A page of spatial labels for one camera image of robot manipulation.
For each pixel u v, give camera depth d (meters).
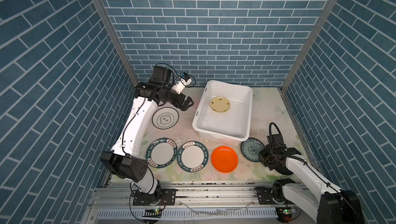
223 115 1.06
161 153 0.87
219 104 1.12
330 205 0.40
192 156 0.87
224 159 0.85
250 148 0.90
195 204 0.73
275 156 0.62
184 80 0.64
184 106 0.64
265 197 0.73
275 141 0.68
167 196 0.74
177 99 0.63
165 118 1.02
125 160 0.40
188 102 0.65
